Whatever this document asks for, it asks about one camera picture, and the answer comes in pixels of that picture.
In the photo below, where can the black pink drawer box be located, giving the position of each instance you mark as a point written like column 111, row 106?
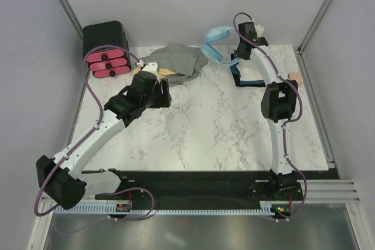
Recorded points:
column 103, row 46

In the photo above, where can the light blue headphones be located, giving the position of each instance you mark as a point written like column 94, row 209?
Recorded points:
column 214, row 35

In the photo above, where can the white blue folded t shirt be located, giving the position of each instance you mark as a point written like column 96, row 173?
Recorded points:
column 245, row 74

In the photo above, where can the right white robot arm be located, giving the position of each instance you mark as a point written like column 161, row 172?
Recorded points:
column 278, row 105

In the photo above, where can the grey t shirt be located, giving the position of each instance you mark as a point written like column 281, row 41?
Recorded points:
column 185, row 62

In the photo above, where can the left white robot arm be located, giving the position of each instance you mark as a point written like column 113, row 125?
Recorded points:
column 61, row 177

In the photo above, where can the yellow t shirt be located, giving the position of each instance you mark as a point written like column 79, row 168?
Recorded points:
column 163, row 72

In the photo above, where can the light blue cable duct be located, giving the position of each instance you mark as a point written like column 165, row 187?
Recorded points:
column 114, row 208

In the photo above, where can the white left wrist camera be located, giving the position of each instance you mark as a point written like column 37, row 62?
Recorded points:
column 152, row 68

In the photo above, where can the pink cube power strip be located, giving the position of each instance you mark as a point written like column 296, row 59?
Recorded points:
column 296, row 77

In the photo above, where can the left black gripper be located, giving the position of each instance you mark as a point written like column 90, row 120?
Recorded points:
column 164, row 100

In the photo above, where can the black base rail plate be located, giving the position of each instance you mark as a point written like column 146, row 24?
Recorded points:
column 196, row 190

